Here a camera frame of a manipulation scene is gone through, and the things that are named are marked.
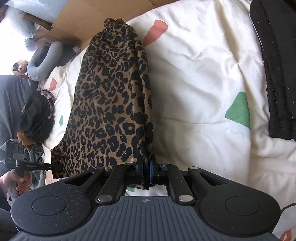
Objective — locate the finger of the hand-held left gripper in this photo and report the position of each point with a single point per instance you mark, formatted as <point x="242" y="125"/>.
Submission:
<point x="55" y="171"/>

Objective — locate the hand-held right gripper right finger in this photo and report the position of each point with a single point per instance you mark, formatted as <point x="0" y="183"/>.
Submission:
<point x="152" y="170"/>

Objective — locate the black pleated garment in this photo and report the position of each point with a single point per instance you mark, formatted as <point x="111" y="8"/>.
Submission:
<point x="37" y="118"/>

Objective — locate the grey neck pillow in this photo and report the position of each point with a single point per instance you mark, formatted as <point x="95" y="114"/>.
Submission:
<point x="40" y="62"/>

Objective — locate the leopard print skirt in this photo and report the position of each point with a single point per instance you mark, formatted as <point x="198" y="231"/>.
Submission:
<point x="108" y="104"/>

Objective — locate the small teddy bear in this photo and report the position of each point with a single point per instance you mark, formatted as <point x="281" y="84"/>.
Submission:
<point x="20" y="67"/>

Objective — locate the small black cloth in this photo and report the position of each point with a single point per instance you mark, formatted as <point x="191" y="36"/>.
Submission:
<point x="67" y="52"/>

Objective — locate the flat brown cardboard sheet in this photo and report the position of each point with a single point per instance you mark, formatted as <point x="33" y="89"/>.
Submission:
<point x="81" y="18"/>

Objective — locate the black folded clothing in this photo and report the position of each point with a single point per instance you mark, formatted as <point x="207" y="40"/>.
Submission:
<point x="279" y="69"/>

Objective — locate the cream printed blanket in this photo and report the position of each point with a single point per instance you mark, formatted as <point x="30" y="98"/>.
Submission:
<point x="196" y="81"/>

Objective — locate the brown garment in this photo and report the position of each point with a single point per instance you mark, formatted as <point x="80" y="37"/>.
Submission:
<point x="24" y="139"/>

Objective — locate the white pillow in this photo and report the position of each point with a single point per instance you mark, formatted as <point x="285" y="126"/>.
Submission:
<point x="16" y="20"/>

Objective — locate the person's left hand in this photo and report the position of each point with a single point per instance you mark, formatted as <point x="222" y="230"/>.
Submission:
<point x="23" y="184"/>

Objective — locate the dark grey pillow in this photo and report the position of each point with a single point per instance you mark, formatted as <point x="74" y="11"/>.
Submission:
<point x="11" y="104"/>

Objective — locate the grey wrapped panel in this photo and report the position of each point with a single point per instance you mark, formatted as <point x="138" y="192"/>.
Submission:
<point x="34" y="5"/>

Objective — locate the grey floral cloth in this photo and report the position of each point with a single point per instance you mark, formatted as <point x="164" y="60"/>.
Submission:
<point x="47" y="95"/>

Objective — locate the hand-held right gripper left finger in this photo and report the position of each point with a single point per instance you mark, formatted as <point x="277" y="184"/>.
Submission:
<point x="140" y="169"/>

